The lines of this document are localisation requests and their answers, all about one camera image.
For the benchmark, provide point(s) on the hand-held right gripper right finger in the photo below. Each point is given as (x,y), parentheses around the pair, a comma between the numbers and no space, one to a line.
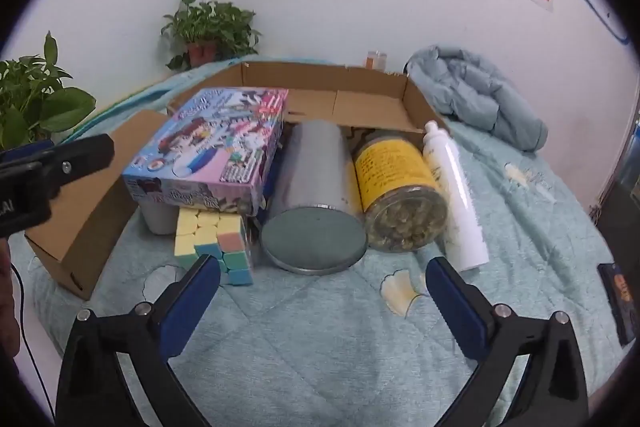
(457,312)

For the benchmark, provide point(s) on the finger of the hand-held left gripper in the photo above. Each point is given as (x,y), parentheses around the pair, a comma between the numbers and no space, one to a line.
(75,162)

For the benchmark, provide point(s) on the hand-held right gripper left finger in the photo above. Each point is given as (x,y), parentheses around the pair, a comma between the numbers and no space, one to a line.
(192,302)

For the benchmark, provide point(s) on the brown cardboard box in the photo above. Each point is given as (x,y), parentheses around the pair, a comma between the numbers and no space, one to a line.
(90,217)

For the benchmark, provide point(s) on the white spray bottle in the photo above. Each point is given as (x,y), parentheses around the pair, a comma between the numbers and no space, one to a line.
(455,187)

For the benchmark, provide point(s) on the large leaf green plant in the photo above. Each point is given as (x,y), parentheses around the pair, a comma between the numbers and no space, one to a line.
(30,102)

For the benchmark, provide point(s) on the pastel puzzle cube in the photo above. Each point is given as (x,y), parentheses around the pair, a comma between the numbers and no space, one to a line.
(210,227)

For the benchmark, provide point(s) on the white cup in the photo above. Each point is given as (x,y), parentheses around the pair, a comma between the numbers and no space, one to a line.
(157,217)

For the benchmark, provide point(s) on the teal quilted blanket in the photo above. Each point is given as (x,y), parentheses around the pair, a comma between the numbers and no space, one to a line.
(320,347)

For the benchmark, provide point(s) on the colourful printed toy box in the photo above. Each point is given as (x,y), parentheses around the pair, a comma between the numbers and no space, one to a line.
(210,142)

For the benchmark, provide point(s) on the yellow label clear jar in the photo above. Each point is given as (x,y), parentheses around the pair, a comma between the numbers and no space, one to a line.
(395,172)

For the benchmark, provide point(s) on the dark printed card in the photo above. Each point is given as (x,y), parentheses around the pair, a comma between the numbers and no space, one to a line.
(617,302)

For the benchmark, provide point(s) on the grey cylindrical tin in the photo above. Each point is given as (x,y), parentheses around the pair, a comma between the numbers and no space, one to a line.
(310,167)

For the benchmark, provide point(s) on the dark cabinet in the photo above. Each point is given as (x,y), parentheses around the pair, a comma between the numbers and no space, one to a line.
(620,217)

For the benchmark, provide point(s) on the potted plant red pot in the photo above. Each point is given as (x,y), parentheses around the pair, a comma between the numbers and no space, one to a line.
(210,27)

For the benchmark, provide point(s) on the light blue padded jacket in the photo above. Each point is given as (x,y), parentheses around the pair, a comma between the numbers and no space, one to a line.
(475,97)

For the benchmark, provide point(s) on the small orange jar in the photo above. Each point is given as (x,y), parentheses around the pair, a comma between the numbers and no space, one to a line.
(376,61)

